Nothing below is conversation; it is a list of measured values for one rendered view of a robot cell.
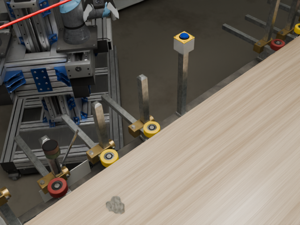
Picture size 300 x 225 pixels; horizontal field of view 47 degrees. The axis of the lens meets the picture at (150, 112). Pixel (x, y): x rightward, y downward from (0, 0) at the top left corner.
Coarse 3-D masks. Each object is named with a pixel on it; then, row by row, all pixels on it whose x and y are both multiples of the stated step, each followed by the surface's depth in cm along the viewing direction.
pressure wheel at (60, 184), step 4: (52, 180) 146; (56, 180) 145; (60, 180) 145; (64, 180) 145; (48, 184) 144; (52, 184) 144; (56, 184) 144; (60, 184) 144; (64, 184) 144; (48, 188) 143; (52, 188) 143; (56, 188) 143; (60, 188) 143; (64, 188) 143; (52, 192) 141; (56, 192) 141; (60, 192) 142; (64, 192) 143; (52, 196) 143; (56, 196) 143; (60, 196) 143
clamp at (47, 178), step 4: (64, 168) 154; (64, 172) 153; (68, 172) 154; (44, 176) 151; (48, 176) 151; (52, 176) 151; (60, 176) 151; (64, 176) 153; (68, 176) 154; (40, 180) 150; (44, 180) 150; (48, 180) 150; (40, 184) 149; (44, 184) 149; (44, 188) 148; (44, 192) 150
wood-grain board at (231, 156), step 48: (288, 48) 204; (240, 96) 178; (288, 96) 176; (144, 144) 158; (192, 144) 157; (240, 144) 156; (288, 144) 155; (96, 192) 141; (144, 192) 141; (192, 192) 140; (240, 192) 139; (288, 192) 138
